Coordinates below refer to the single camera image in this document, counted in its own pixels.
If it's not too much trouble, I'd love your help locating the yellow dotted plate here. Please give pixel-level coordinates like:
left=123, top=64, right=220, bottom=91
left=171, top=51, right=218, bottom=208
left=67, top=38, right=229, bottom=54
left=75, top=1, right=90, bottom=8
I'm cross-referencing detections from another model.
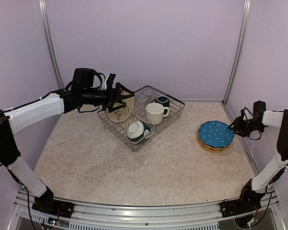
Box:
left=197, top=139, right=230, bottom=153
left=197, top=137, right=230, bottom=151

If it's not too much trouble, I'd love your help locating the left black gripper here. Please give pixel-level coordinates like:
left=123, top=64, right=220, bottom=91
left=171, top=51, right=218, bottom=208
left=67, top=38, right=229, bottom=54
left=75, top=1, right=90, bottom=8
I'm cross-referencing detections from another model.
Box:
left=82, top=81, right=135, bottom=113

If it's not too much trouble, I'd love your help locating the clear drinking glass right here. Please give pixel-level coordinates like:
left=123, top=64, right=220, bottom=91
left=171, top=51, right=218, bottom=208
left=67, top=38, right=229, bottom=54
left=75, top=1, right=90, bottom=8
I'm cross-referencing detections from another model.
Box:
left=143, top=88, right=154, bottom=103

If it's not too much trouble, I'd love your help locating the aluminium frame post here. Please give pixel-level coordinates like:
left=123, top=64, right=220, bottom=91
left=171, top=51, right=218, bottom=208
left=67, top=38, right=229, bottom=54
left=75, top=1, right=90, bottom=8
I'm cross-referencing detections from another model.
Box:
left=222, top=0, right=252, bottom=106
left=38, top=0, right=65, bottom=88

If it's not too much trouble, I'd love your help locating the dark blue mug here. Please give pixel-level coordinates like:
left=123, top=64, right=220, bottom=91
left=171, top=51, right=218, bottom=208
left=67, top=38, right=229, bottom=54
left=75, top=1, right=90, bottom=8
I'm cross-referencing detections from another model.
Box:
left=155, top=95, right=170, bottom=107

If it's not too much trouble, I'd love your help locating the metal wire dish rack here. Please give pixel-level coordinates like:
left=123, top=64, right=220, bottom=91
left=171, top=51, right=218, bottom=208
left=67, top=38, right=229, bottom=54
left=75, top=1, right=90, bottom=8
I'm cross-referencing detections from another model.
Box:
left=97, top=85, right=185, bottom=152

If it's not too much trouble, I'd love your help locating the clear drinking glass left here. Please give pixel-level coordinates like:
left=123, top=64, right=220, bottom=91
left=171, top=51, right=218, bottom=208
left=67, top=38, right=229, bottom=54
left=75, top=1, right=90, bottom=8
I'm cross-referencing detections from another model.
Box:
left=136, top=94, right=148, bottom=110

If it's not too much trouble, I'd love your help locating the left aluminium frame post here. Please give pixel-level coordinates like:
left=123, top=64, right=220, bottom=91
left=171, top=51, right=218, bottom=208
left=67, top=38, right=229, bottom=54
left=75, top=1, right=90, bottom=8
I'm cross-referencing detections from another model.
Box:
left=38, top=0, right=65, bottom=88

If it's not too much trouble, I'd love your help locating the blue white bowl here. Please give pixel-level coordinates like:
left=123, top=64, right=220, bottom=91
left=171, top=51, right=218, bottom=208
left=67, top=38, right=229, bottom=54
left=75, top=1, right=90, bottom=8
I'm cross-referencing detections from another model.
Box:
left=127, top=121, right=151, bottom=143

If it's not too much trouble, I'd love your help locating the yellow dotted plate front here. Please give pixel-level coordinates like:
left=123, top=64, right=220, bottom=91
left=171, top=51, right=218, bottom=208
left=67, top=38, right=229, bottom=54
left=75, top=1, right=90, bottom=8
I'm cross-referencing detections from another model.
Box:
left=197, top=139, right=230, bottom=153

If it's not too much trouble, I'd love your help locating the beige patterned plate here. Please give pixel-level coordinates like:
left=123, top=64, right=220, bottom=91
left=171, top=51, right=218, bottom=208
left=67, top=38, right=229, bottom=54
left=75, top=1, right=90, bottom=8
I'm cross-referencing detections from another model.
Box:
left=106, top=97, right=135, bottom=123

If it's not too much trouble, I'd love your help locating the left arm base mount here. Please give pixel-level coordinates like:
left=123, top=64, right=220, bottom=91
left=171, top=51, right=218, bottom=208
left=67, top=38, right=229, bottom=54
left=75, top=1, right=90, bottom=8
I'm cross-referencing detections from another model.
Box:
left=32, top=199, right=74, bottom=219

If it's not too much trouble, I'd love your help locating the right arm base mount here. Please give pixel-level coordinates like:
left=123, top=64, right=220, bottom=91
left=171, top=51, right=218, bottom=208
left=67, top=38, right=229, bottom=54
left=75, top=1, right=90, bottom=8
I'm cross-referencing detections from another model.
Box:
left=219, top=199, right=262, bottom=218

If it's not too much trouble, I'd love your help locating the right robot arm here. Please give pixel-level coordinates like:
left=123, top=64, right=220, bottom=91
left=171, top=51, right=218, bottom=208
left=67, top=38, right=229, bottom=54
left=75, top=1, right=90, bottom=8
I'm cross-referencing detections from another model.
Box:
left=228, top=101, right=288, bottom=213

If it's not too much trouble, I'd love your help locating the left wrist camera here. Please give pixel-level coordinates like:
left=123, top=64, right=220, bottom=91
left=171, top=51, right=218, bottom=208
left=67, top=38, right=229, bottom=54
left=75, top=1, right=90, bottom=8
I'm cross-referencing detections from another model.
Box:
left=103, top=73, right=116, bottom=90

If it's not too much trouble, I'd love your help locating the white ribbed mug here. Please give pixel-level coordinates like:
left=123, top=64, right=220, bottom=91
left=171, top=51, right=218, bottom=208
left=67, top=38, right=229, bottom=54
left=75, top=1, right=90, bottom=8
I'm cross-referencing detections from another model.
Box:
left=145, top=103, right=170, bottom=125

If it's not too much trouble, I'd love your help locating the clear drinking glass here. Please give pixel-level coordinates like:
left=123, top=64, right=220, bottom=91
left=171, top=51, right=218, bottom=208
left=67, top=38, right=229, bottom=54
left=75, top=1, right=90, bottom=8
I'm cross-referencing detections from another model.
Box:
left=143, top=88, right=154, bottom=103
left=136, top=94, right=148, bottom=110

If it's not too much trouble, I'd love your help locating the right aluminium frame post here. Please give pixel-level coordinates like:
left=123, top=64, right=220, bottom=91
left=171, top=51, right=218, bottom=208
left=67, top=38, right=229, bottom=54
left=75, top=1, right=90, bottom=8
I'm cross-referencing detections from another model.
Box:
left=222, top=0, right=252, bottom=106

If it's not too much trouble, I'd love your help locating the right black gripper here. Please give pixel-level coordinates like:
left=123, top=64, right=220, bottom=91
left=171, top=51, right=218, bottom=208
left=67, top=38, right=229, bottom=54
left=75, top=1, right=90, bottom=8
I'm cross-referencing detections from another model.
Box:
left=228, top=115, right=264, bottom=137

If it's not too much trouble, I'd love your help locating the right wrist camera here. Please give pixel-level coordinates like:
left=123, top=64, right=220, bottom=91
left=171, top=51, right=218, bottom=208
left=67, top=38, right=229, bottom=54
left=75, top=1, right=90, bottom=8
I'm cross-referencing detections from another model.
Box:
left=240, top=107, right=253, bottom=121

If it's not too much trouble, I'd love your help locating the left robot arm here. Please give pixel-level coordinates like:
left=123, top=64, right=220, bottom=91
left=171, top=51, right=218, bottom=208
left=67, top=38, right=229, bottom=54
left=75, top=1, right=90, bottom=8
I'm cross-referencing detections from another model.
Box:
left=0, top=68, right=134, bottom=213

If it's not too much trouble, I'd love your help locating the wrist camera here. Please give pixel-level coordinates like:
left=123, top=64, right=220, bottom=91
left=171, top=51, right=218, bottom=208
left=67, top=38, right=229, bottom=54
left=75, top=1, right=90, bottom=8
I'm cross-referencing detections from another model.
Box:
left=240, top=107, right=253, bottom=121
left=103, top=73, right=116, bottom=90

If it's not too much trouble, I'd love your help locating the blue dotted plate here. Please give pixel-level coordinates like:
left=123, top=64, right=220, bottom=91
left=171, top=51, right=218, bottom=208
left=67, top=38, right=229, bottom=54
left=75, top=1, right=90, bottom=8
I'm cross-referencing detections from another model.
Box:
left=197, top=120, right=235, bottom=149

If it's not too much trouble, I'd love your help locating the aluminium front rail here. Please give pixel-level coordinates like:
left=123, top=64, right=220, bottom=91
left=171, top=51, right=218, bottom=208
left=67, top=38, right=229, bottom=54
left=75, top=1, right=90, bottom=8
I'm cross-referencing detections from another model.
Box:
left=13, top=197, right=285, bottom=230

